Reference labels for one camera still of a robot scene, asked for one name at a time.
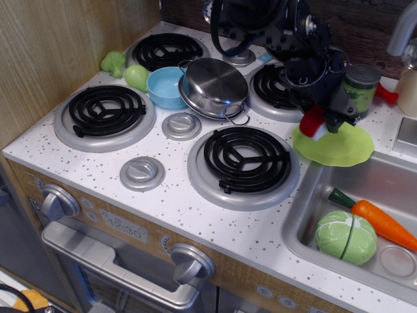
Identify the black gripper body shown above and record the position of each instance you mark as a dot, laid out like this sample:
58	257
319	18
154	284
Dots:
317	81

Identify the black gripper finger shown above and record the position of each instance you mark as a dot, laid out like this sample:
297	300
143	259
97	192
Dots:
350	116
332	121

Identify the red and white toy sushi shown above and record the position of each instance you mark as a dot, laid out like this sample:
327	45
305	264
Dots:
312	124

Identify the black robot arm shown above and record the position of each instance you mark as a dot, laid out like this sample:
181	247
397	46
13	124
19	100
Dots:
290	33

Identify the light green plastic plate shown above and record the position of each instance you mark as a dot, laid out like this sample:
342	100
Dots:
348	147

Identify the green toy peas can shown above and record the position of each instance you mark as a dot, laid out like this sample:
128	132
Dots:
360	83

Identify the red toy ketchup bottle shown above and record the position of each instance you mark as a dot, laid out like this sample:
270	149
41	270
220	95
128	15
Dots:
382	93

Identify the cream toy milk bottle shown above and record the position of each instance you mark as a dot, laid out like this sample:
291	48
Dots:
406	90

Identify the back right black burner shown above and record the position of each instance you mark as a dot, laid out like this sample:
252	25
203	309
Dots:
269	94

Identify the black burner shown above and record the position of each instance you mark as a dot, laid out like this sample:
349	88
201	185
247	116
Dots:
269	94
165	50
243	168
104	118

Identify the stainless steel sink basin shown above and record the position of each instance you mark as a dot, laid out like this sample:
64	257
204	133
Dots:
380	191

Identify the silver toy faucet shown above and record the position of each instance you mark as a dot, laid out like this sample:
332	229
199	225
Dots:
402	43

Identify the grey stovetop knob back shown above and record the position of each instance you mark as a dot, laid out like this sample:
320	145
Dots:
241	59

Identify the grey stovetop knob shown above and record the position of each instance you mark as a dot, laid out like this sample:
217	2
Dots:
181	126
142	174
241	59

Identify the front right black burner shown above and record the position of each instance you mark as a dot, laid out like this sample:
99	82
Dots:
243	168

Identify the orange toy carrot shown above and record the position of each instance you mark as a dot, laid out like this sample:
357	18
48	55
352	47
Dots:
383	224

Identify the green toy cabbage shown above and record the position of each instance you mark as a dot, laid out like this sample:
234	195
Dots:
345	242

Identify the stainless steel toy pot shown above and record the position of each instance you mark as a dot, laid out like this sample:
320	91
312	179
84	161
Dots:
213	88

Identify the hanging metal strainer ladle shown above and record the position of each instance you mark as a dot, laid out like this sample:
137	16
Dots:
207	9

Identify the grey stovetop knob middle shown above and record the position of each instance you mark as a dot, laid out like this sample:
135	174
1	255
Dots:
181	126

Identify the light blue plastic bowl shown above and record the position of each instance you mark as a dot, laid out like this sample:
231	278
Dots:
163	88

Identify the back left black burner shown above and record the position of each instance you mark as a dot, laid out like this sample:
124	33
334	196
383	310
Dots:
165	50

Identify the green toy pear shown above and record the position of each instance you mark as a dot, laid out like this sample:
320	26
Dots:
136	76

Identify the grey stovetop knob front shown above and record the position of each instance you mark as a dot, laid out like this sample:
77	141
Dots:
142	174

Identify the grey oven dial right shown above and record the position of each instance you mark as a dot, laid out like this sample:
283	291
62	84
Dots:
190	263

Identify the grey oven dial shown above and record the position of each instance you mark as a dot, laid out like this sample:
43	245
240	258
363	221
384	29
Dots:
190	263
58	203

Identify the green toy broccoli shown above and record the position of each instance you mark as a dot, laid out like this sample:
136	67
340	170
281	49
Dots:
113	62

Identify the front left black burner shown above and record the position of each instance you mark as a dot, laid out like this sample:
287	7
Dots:
104	118

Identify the grey oven dial left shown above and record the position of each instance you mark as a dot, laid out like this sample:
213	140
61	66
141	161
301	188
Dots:
58	203

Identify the yellow object bottom left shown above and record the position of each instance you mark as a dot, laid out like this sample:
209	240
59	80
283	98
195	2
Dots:
36	299

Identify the blue handled toy utensil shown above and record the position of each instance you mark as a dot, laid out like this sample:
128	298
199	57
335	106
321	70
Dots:
263	59

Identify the grey oven door handle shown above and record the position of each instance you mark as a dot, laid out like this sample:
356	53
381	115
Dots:
110	284

